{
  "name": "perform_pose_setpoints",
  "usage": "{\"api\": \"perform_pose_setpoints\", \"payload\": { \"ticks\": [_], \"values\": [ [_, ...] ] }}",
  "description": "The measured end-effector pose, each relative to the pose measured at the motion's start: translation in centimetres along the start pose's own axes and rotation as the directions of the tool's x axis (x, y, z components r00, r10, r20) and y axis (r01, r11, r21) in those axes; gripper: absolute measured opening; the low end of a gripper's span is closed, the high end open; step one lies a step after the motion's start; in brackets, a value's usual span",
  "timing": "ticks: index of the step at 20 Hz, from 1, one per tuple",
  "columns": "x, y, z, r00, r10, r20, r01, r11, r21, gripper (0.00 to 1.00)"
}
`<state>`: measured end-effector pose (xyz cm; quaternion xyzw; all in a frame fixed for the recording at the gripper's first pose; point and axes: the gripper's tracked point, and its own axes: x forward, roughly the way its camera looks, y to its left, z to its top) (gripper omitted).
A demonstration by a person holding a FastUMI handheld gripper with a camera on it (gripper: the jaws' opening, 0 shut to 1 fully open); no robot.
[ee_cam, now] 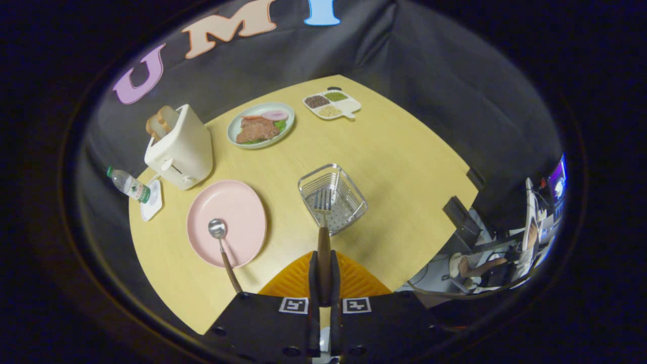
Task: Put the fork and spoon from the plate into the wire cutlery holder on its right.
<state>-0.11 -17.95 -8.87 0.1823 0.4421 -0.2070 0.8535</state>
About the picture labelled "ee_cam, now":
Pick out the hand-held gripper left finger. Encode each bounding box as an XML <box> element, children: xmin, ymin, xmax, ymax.
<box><xmin>202</xmin><ymin>250</ymin><xmax>321</xmax><ymax>358</ymax></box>

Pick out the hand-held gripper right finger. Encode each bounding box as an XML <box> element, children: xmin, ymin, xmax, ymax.
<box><xmin>330</xmin><ymin>250</ymin><xmax>450</xmax><ymax>357</ymax></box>

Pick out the wooden-handled metal fork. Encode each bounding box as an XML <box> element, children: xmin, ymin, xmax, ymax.
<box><xmin>313</xmin><ymin>187</ymin><xmax>333</xmax><ymax>307</ymax></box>

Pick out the wooden-handled metal spoon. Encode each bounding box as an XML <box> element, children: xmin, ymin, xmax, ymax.
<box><xmin>208</xmin><ymin>218</ymin><xmax>243</xmax><ymax>294</ymax></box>

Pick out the pink round plate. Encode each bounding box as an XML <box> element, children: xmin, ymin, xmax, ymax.
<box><xmin>187</xmin><ymin>179</ymin><xmax>267</xmax><ymax>268</ymax></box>

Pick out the large black table clamp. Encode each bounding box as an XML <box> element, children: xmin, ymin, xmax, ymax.
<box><xmin>443</xmin><ymin>196</ymin><xmax>481</xmax><ymax>238</ymax></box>

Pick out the sliced meat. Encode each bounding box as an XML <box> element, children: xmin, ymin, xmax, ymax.
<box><xmin>236</xmin><ymin>115</ymin><xmax>280</xmax><ymax>144</ymax></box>

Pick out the pale green plate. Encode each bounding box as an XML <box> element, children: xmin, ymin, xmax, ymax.
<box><xmin>227</xmin><ymin>102</ymin><xmax>296</xmax><ymax>150</ymax></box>

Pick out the small black table clamp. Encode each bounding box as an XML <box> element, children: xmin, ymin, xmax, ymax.
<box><xmin>466</xmin><ymin>168</ymin><xmax>486</xmax><ymax>192</ymax></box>

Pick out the white square coaster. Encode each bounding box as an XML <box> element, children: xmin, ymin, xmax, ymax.
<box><xmin>140</xmin><ymin>178</ymin><xmax>163</xmax><ymax>222</ymax></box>

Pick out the white divided seasoning dish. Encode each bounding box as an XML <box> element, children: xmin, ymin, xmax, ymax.
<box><xmin>303</xmin><ymin>90</ymin><xmax>362</xmax><ymax>120</ymax></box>

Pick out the white toaster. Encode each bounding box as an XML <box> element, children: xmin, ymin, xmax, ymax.
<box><xmin>144</xmin><ymin>104</ymin><xmax>214</xmax><ymax>191</ymax></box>

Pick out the clear plastic water bottle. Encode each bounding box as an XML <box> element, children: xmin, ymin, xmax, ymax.
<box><xmin>106</xmin><ymin>166</ymin><xmax>151</xmax><ymax>204</ymax></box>

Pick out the toast slice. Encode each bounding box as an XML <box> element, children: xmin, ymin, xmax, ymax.
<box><xmin>157</xmin><ymin>105</ymin><xmax>180</xmax><ymax>129</ymax></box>
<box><xmin>146</xmin><ymin>114</ymin><xmax>167</xmax><ymax>140</ymax></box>

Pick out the black backdrop cloth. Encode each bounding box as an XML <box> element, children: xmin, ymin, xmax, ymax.
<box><xmin>76</xmin><ymin>0</ymin><xmax>564</xmax><ymax>304</ymax></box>

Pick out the computer monitor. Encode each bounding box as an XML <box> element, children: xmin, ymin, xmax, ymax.
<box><xmin>547</xmin><ymin>154</ymin><xmax>568</xmax><ymax>203</ymax></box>

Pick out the metal wire basket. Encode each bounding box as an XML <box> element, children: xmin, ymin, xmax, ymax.
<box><xmin>298</xmin><ymin>163</ymin><xmax>368</xmax><ymax>237</ymax></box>

